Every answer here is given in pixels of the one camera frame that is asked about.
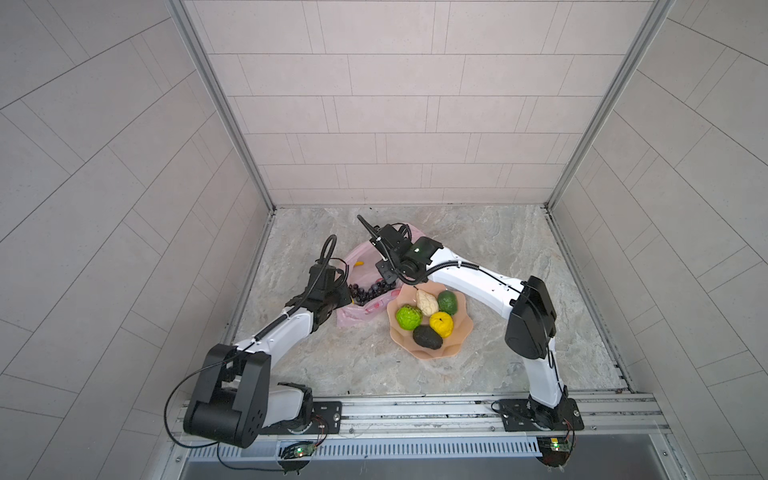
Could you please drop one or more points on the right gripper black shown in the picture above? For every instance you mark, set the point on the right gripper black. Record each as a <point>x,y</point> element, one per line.
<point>389,275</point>

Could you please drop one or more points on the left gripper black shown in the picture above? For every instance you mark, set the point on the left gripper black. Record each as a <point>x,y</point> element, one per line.
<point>342,289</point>

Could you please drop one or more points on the pink plastic bag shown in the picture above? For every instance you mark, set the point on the pink plastic bag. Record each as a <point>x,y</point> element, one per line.
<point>356,315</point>

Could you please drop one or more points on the pink scalloped bowl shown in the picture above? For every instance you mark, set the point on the pink scalloped bowl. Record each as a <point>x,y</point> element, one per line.
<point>463,324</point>

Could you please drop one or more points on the green fake fruit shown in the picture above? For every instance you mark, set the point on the green fake fruit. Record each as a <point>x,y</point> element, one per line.
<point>408,317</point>

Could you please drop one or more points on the cream fake garlic bulb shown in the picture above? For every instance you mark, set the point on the cream fake garlic bulb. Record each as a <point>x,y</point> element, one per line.
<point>427,303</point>

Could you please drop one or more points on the dark brown fake fruit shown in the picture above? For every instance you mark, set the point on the dark brown fake fruit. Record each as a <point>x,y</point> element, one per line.
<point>424,336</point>

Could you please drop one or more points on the dark green fake lime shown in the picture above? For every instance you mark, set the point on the dark green fake lime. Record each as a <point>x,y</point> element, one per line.
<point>447,302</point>

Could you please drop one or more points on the yellow fake lemon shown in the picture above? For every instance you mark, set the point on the yellow fake lemon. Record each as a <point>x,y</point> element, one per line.
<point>442,324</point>

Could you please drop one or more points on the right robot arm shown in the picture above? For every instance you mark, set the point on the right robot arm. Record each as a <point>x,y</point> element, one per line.
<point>525,305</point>

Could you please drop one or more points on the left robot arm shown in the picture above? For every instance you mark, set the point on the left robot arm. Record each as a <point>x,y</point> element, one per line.
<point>234,398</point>

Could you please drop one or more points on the dark fake grapes bunch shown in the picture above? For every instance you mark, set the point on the dark fake grapes bunch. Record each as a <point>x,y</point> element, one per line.
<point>362,295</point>

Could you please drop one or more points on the white vented grille strip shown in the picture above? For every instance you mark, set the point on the white vented grille strip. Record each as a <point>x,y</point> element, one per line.
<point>385,449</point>

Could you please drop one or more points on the left circuit board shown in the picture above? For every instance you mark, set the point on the left circuit board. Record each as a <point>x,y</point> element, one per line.
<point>298,451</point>

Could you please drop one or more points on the circuit board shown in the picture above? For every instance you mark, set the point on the circuit board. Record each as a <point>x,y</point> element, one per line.
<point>298,451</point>
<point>555,452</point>

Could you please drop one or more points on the right circuit board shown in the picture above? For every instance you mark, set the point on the right circuit board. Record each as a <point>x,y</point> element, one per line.
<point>555,452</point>

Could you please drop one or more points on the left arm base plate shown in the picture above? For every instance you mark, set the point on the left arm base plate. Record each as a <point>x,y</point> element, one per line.
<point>324,418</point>

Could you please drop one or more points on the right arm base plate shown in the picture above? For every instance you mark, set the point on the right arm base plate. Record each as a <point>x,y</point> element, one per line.
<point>529,415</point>

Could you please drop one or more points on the aluminium mounting rail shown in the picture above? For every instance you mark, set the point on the aluminium mounting rail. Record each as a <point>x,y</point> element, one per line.
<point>603,413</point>

